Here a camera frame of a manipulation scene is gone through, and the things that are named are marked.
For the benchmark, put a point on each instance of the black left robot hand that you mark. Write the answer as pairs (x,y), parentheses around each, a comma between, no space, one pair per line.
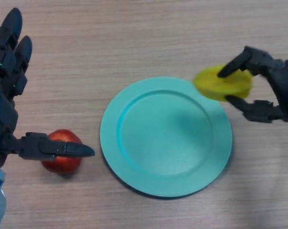
(2,114)

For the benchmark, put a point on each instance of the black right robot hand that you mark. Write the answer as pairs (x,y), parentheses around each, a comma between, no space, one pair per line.
(284,86)

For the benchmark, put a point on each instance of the yellow starfruit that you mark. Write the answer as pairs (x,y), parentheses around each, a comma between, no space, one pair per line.
(210,83)

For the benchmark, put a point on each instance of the green round plate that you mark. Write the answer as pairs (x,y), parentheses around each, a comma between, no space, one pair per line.
(165,140)

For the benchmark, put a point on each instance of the red apple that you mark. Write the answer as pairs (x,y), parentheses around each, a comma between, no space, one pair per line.
(63,165)

